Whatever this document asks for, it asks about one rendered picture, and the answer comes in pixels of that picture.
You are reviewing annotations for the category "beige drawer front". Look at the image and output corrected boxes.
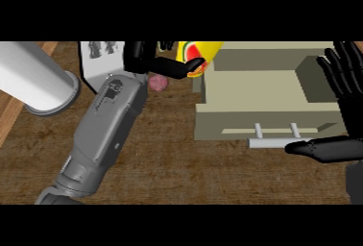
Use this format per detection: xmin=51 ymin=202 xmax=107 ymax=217
xmin=193 ymin=110 xmax=349 ymax=142

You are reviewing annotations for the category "white box with dark prints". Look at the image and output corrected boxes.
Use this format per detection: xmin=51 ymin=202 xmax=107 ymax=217
xmin=78 ymin=40 xmax=127 ymax=94

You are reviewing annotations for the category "white bar drawer handle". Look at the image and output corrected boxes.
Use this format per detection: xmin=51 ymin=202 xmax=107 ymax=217
xmin=248 ymin=122 xmax=315 ymax=150

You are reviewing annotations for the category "small pink round vegetable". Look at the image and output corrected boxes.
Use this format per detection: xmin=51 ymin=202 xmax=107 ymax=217
xmin=147 ymin=73 xmax=169 ymax=93

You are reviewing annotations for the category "beige open drawer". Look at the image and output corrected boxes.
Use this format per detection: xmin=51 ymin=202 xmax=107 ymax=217
xmin=192 ymin=40 xmax=351 ymax=113

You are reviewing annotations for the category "yellow cup with red print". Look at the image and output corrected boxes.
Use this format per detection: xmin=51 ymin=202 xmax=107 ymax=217
xmin=174 ymin=40 xmax=225 ymax=79

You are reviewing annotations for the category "white cylinder with grey base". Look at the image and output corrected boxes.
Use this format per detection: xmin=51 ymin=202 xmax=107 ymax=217
xmin=0 ymin=40 xmax=82 ymax=117

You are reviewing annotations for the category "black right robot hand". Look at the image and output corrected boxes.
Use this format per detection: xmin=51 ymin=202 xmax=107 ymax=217
xmin=283 ymin=40 xmax=363 ymax=164

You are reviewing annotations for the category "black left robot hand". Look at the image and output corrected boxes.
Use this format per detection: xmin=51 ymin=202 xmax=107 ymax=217
xmin=122 ymin=40 xmax=206 ymax=81

